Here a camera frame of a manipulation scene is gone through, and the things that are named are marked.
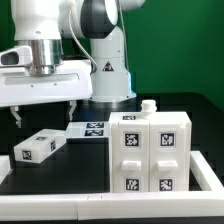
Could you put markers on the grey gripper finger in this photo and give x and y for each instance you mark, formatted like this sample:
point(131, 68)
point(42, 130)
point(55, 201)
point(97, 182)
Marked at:
point(15, 112)
point(71, 110)

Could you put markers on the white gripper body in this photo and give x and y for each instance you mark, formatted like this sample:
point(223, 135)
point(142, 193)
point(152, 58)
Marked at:
point(71, 81)

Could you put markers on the white cabinet top block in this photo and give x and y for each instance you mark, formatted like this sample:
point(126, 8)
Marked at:
point(39, 146)

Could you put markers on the white cabinet box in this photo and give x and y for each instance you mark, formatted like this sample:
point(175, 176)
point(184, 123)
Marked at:
point(149, 153)

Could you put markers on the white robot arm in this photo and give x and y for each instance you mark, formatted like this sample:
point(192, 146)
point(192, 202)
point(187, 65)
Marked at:
point(66, 50)

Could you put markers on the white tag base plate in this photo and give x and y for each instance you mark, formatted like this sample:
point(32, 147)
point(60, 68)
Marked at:
point(93, 129)

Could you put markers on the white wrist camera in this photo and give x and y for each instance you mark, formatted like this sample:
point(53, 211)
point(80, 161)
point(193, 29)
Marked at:
point(16, 57)

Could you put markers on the white U-shaped fence frame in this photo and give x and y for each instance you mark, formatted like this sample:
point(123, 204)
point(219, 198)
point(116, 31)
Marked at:
point(208, 201)

